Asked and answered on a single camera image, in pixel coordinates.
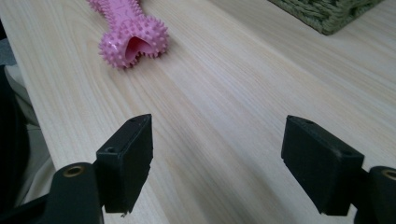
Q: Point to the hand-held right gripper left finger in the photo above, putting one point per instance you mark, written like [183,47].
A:
[124,168]

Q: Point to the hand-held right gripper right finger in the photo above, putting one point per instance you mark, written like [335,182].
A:
[320,165]

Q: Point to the green woven basket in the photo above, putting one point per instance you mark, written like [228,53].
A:
[323,12]

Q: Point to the pink spiky bone toy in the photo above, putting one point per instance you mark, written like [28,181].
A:
[132,37]

